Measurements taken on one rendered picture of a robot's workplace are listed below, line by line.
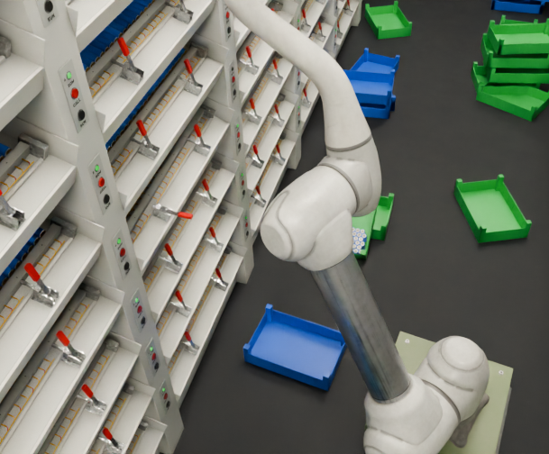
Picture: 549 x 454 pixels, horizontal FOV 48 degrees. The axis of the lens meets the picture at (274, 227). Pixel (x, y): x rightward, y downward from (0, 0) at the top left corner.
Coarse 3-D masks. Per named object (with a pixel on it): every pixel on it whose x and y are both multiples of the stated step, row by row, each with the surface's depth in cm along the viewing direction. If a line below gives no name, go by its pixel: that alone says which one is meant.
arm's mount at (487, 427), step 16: (400, 336) 188; (400, 352) 184; (416, 352) 184; (416, 368) 180; (496, 368) 179; (512, 368) 179; (496, 384) 175; (496, 400) 172; (480, 416) 169; (496, 416) 169; (480, 432) 166; (496, 432) 165; (448, 448) 163; (464, 448) 163; (480, 448) 163; (496, 448) 162
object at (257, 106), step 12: (276, 60) 241; (264, 72) 230; (276, 72) 237; (288, 72) 239; (264, 84) 228; (276, 84) 232; (252, 96) 223; (264, 96) 225; (276, 96) 228; (252, 108) 211; (264, 108) 221; (252, 120) 214; (264, 120) 222; (252, 132) 211
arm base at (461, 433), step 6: (486, 396) 171; (480, 402) 170; (486, 402) 170; (480, 408) 169; (474, 414) 165; (468, 420) 163; (474, 420) 166; (462, 426) 164; (468, 426) 165; (456, 432) 164; (462, 432) 164; (468, 432) 164; (450, 438) 164; (456, 438) 163; (462, 438) 163; (456, 444) 163; (462, 444) 162
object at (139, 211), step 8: (200, 112) 179; (192, 120) 175; (192, 128) 173; (200, 128) 176; (184, 136) 170; (176, 144) 168; (184, 144) 170; (176, 152) 166; (168, 160) 163; (160, 168) 161; (168, 168) 161; (176, 168) 164; (160, 176) 159; (152, 184) 157; (160, 184) 160; (168, 184) 160; (152, 192) 155; (144, 200) 153; (136, 208) 150; (144, 208) 152; (136, 216) 149; (128, 224) 147
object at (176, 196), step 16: (208, 112) 180; (224, 112) 181; (208, 128) 179; (224, 128) 181; (192, 144) 173; (208, 144) 175; (176, 160) 167; (192, 160) 169; (208, 160) 174; (192, 176) 166; (144, 192) 157; (160, 192) 159; (176, 192) 161; (176, 208) 157; (160, 224) 153; (144, 240) 148; (160, 240) 151; (144, 256) 146
